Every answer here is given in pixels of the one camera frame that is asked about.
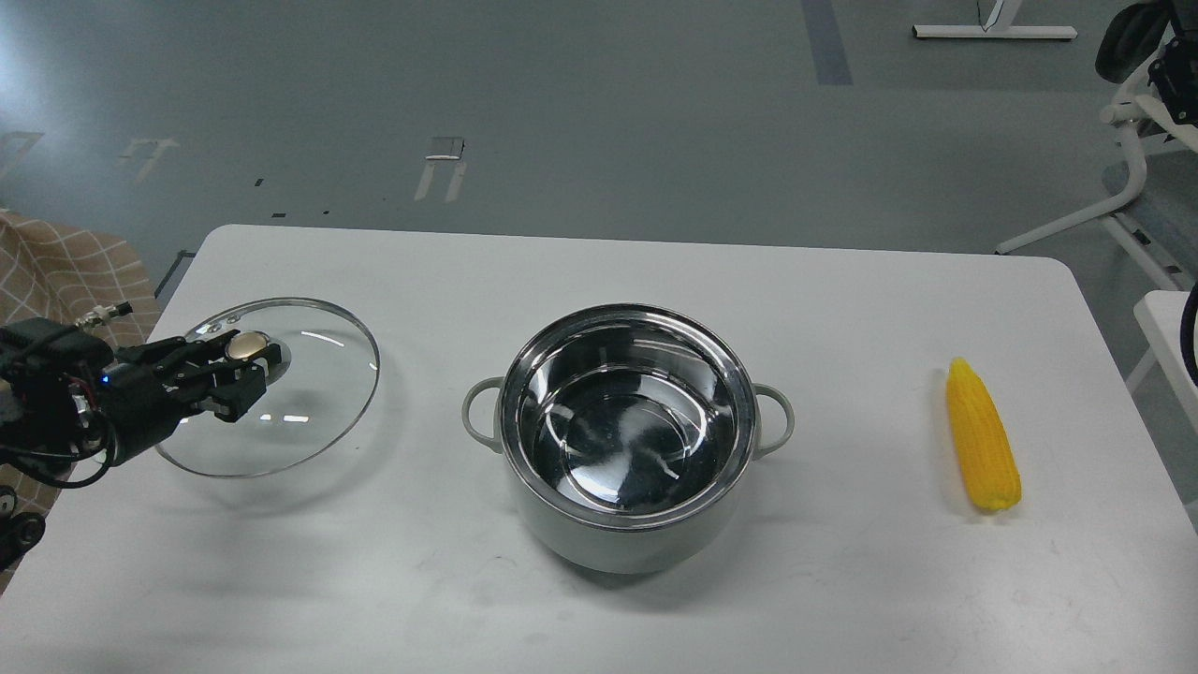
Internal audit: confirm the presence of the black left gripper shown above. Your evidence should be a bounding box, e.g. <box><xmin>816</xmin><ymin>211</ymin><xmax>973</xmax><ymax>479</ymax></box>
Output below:
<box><xmin>95</xmin><ymin>330</ymin><xmax>285</xmax><ymax>464</ymax></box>

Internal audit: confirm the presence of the glass pot lid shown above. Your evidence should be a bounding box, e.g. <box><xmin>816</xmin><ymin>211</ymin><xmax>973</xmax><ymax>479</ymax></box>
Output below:
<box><xmin>155</xmin><ymin>296</ymin><xmax>380</xmax><ymax>478</ymax></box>

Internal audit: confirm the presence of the yellow corn cob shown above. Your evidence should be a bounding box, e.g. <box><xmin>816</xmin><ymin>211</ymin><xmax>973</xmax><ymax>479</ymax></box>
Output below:
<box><xmin>945</xmin><ymin>358</ymin><xmax>1022</xmax><ymax>512</ymax></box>

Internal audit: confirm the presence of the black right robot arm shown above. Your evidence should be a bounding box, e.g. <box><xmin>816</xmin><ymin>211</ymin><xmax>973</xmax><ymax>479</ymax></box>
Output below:
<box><xmin>1095</xmin><ymin>1</ymin><xmax>1197</xmax><ymax>290</ymax></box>

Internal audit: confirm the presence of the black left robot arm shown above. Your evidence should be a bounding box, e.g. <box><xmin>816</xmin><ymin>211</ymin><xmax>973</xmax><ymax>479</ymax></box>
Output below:
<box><xmin>1</xmin><ymin>302</ymin><xmax>292</xmax><ymax>491</ymax></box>

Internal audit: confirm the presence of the grey pot with steel rim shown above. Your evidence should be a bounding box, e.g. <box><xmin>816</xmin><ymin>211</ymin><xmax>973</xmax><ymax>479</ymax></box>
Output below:
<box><xmin>460</xmin><ymin>302</ymin><xmax>795</xmax><ymax>575</ymax></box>

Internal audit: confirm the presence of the checkered brown cloth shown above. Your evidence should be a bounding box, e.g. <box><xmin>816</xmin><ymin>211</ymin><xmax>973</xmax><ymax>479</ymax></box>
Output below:
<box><xmin>4</xmin><ymin>212</ymin><xmax>159</xmax><ymax>579</ymax></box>

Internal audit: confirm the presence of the white floor bar base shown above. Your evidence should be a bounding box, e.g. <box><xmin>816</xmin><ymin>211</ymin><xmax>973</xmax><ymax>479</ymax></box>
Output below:
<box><xmin>910</xmin><ymin>1</ymin><xmax>1078</xmax><ymax>42</ymax></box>

